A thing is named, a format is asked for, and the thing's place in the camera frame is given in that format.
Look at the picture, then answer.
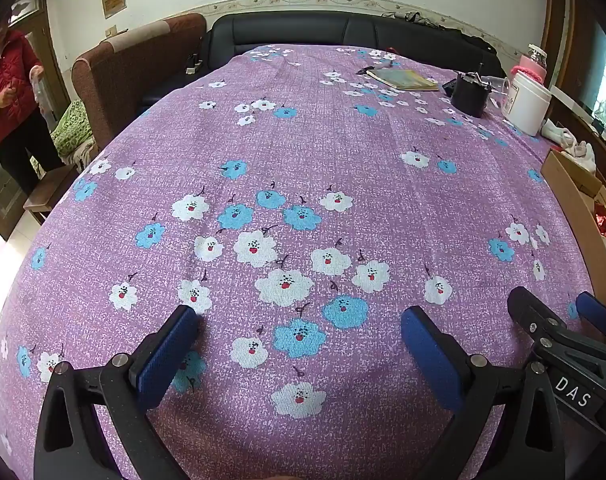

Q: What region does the white sock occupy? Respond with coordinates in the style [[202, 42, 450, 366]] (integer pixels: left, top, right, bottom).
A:
[[560, 142, 596, 173], [540, 120, 574, 146]]

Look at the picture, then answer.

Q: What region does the black cylindrical motor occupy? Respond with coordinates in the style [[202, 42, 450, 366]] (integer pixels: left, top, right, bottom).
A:
[[450, 62, 494, 118]]

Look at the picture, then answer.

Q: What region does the wooden stool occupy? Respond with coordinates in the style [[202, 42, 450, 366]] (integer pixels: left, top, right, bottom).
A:
[[23, 162, 79, 223]]

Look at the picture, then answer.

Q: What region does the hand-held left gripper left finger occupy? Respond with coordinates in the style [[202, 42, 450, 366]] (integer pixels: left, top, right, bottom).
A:
[[33, 304, 201, 480]]

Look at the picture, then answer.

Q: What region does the pink knit-sleeved bottle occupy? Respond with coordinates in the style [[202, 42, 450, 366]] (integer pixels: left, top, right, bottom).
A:
[[513, 44, 548, 86]]

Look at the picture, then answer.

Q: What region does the purple floral tablecloth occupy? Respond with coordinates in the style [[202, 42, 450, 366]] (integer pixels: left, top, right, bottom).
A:
[[0, 42, 601, 480]]

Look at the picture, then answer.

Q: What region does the yellow green notebook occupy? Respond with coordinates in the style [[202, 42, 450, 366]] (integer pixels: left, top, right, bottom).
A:
[[365, 67, 440, 92]]

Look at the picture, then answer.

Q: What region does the black bag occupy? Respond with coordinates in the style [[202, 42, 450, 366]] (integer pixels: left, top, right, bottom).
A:
[[435, 27, 498, 56]]

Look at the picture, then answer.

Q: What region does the brown armchair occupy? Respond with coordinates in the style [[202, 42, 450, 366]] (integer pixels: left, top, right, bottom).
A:
[[72, 12, 207, 153]]

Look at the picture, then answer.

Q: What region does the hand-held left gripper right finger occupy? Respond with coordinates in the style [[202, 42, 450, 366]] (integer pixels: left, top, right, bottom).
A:
[[400, 306, 566, 480]]

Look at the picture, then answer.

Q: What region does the black leather sofa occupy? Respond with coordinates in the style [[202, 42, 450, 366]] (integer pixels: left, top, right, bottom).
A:
[[138, 10, 506, 108]]

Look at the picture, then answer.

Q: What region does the white plastic jar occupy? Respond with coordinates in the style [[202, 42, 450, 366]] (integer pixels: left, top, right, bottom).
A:
[[503, 70, 554, 137]]

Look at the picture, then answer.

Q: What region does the green patterned cushion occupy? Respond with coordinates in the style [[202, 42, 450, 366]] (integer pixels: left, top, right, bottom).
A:
[[50, 99, 94, 157]]

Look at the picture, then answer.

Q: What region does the cardboard box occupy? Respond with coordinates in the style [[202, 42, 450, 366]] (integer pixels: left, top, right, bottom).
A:
[[540, 149, 606, 306]]

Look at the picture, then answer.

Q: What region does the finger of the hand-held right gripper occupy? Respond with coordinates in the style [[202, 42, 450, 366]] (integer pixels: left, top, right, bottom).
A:
[[575, 291, 606, 336], [507, 286, 606, 383]]

